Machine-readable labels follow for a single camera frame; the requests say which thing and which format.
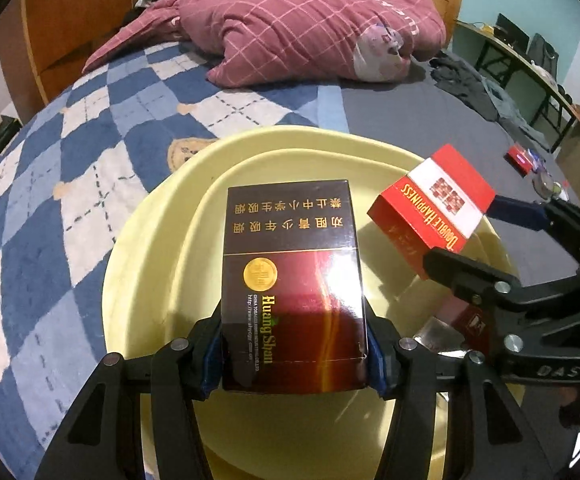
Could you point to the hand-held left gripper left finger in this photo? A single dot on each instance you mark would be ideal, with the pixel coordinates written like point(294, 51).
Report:
point(212, 362)

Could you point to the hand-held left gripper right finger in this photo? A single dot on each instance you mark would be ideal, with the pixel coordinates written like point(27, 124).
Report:
point(377, 365)

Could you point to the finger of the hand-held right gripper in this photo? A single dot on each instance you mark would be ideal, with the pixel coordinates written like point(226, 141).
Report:
point(470, 275)
point(517, 212)

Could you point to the red white cigarette box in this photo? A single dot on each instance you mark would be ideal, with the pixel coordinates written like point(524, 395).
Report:
point(435, 200)

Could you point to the yellow plastic basin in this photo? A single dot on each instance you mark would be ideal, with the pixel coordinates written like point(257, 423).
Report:
point(180, 240)

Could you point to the dark maroon cigarette box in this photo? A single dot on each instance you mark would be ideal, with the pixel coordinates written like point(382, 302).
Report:
point(295, 260)

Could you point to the round metallic thing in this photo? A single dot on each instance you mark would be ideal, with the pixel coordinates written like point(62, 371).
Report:
point(544, 185)

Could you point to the dark red box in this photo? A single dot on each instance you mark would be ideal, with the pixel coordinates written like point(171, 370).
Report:
point(475, 322)

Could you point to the small red box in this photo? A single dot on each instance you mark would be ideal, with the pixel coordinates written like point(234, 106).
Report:
point(519, 156)

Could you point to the blue grey jeans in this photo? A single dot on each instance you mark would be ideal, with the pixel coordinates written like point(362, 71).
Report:
point(515, 115)

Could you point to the small red item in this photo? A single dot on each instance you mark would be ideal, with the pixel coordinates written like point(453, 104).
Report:
point(576, 111)

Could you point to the dark grey clothes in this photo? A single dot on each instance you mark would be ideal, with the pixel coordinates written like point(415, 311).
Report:
point(460, 80)

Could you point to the grey bed sheet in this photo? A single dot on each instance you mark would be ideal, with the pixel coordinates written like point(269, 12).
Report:
point(400, 115)

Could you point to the wooden folding desk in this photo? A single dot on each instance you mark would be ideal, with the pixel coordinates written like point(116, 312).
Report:
point(520, 57)

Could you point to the black bag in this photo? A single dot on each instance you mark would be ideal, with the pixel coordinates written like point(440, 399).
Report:
point(542, 52)

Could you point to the black laptop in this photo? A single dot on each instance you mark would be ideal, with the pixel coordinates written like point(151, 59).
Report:
point(512, 30)

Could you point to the wooden headboard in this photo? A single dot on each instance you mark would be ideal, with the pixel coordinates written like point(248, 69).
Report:
point(450, 10)

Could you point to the blue white checkered blanket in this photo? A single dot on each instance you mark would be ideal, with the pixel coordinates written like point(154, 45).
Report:
point(45, 210)

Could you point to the pink checked quilt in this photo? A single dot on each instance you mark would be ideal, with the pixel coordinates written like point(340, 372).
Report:
point(295, 20)

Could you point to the dark cloth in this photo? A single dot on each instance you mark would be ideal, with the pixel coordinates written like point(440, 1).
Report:
point(155, 4)

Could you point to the wooden wardrobe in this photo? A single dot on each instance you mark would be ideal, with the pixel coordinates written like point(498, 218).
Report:
point(70, 25)

